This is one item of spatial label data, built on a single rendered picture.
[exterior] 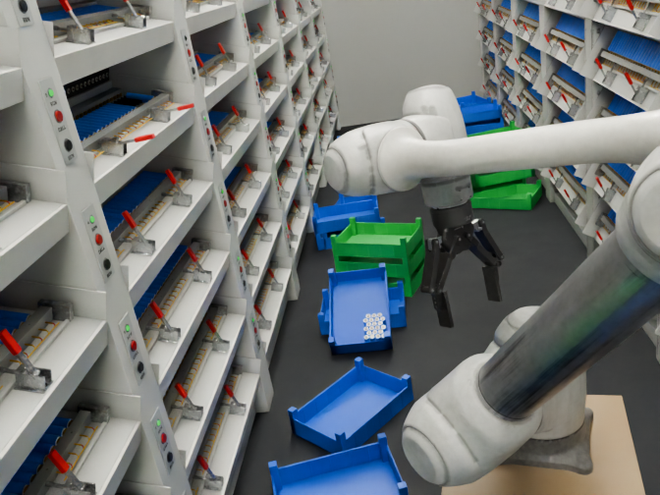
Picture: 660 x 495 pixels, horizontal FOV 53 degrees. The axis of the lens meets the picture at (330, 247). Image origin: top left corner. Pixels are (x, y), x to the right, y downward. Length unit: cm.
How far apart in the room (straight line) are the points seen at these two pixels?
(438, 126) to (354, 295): 127
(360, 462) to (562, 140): 107
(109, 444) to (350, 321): 127
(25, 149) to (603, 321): 80
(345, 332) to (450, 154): 134
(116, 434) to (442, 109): 76
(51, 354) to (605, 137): 82
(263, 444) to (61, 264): 99
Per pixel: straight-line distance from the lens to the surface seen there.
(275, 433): 193
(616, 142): 95
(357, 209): 315
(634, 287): 79
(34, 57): 104
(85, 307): 109
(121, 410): 118
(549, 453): 132
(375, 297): 230
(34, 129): 102
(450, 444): 107
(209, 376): 160
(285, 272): 251
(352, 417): 192
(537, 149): 96
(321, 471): 176
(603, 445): 139
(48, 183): 103
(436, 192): 117
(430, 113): 115
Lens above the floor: 117
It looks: 23 degrees down
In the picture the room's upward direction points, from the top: 10 degrees counter-clockwise
